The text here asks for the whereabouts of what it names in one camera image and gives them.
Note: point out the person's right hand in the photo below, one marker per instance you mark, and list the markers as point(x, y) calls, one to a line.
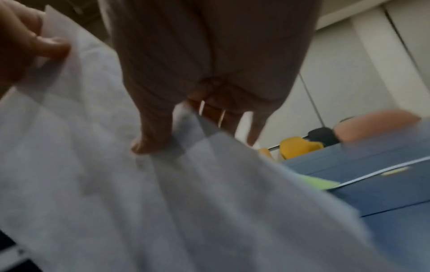
point(208, 47)

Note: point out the green paper sheet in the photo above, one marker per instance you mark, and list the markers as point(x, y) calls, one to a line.
point(319, 183)

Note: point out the yellow chair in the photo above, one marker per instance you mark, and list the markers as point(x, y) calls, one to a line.
point(299, 147)

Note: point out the white paper sheet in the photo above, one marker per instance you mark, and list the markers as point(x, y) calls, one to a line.
point(386, 170)

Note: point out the white cloth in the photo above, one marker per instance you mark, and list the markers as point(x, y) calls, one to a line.
point(141, 201)

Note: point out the person's left hand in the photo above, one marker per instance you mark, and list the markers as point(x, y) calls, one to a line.
point(20, 45)

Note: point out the pink rounded object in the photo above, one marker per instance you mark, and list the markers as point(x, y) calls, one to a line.
point(376, 124)

